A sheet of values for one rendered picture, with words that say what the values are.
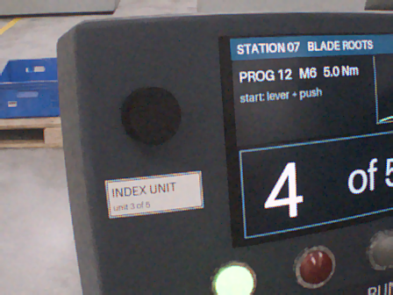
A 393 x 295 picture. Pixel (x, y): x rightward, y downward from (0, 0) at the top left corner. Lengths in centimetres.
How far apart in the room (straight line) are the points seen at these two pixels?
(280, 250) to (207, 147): 7
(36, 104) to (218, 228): 341
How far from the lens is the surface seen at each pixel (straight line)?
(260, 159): 34
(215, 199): 34
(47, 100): 371
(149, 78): 32
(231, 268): 35
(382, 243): 39
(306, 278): 37
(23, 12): 824
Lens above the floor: 131
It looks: 18 degrees down
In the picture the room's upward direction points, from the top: 2 degrees clockwise
